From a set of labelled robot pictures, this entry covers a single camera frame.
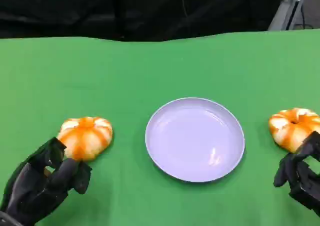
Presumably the green table cloth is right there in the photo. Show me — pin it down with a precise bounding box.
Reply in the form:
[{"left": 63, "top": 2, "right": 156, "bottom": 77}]
[{"left": 0, "top": 28, "right": 320, "bottom": 226}]

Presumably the orange and white bread roll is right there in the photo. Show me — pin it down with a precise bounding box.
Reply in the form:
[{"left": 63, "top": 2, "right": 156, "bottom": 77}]
[
  {"left": 268, "top": 107, "right": 320, "bottom": 153},
  {"left": 56, "top": 116, "right": 113, "bottom": 161}
]

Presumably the black cable by frame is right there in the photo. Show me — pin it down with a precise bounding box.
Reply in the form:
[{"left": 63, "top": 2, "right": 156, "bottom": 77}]
[{"left": 298, "top": 0, "right": 320, "bottom": 29}]

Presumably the lilac plate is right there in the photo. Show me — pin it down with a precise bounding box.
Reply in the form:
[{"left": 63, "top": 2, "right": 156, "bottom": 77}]
[{"left": 144, "top": 97, "right": 246, "bottom": 183}]

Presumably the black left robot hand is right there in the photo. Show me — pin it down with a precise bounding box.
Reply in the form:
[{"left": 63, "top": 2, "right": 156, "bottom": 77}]
[{"left": 0, "top": 136, "right": 93, "bottom": 226}]

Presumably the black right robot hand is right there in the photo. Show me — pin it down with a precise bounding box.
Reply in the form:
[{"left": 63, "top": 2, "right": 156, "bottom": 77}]
[{"left": 273, "top": 130, "right": 320, "bottom": 218}]

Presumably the grey metal frame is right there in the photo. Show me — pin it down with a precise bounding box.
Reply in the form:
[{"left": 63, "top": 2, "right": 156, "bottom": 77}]
[{"left": 267, "top": 0, "right": 310, "bottom": 31}]

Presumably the black backdrop cloth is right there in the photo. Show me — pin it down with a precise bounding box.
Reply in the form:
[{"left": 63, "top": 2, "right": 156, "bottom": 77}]
[{"left": 0, "top": 0, "right": 288, "bottom": 42}]

